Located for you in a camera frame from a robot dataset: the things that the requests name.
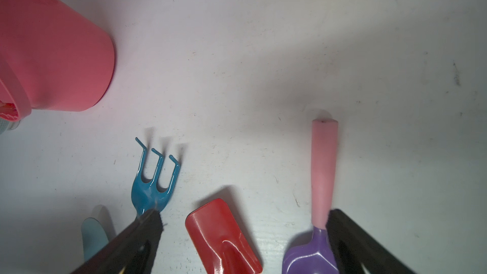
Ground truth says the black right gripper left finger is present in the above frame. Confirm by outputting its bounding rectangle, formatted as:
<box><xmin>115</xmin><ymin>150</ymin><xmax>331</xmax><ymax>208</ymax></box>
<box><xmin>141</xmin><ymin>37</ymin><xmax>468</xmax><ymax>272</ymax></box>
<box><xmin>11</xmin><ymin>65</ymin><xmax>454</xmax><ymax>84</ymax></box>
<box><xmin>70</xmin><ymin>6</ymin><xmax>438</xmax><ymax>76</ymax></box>
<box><xmin>73</xmin><ymin>209</ymin><xmax>163</xmax><ymax>274</ymax></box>

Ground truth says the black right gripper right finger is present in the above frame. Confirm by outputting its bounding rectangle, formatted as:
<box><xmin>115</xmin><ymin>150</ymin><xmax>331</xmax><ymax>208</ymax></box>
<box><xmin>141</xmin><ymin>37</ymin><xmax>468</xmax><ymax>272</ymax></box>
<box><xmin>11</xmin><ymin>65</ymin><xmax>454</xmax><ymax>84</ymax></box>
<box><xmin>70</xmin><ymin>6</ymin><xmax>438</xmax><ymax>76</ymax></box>
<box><xmin>326</xmin><ymin>209</ymin><xmax>414</xmax><ymax>274</ymax></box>

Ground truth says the purple rake pink handle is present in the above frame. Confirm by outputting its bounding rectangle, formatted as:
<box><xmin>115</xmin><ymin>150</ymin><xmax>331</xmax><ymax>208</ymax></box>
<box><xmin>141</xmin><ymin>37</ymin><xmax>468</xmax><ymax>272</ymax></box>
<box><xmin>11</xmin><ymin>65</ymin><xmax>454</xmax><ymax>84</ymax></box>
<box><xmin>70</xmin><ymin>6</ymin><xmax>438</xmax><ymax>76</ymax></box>
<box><xmin>282</xmin><ymin>119</ymin><xmax>339</xmax><ymax>273</ymax></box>

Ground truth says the light blue trowel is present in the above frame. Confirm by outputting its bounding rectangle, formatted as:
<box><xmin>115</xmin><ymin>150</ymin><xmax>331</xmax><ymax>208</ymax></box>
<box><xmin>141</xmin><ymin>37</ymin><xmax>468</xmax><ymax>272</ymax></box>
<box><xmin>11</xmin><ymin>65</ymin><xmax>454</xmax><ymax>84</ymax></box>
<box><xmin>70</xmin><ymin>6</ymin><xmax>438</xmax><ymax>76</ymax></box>
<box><xmin>81</xmin><ymin>218</ymin><xmax>109</xmax><ymax>261</ymax></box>

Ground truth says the blue hand fork yellow handle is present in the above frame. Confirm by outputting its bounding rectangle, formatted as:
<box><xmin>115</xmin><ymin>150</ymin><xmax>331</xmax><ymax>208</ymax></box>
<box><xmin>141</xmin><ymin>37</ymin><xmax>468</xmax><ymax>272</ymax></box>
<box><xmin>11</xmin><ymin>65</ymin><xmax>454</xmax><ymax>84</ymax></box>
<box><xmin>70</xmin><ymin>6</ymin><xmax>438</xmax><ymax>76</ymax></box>
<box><xmin>131</xmin><ymin>137</ymin><xmax>181</xmax><ymax>217</ymax></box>

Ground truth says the pink plastic bucket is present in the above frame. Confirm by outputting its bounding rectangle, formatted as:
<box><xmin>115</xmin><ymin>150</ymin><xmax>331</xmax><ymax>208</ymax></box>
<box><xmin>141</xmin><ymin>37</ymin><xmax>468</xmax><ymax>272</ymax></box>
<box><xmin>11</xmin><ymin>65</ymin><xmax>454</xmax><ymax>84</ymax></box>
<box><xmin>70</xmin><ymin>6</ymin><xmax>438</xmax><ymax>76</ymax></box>
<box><xmin>1</xmin><ymin>0</ymin><xmax>115</xmax><ymax>121</ymax></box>

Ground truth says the red shovel wooden handle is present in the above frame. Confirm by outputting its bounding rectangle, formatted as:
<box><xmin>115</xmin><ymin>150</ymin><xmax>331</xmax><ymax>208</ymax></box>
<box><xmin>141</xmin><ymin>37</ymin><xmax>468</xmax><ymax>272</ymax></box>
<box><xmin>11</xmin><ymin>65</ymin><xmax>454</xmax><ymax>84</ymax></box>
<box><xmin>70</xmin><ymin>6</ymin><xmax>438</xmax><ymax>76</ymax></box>
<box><xmin>185</xmin><ymin>199</ymin><xmax>263</xmax><ymax>273</ymax></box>

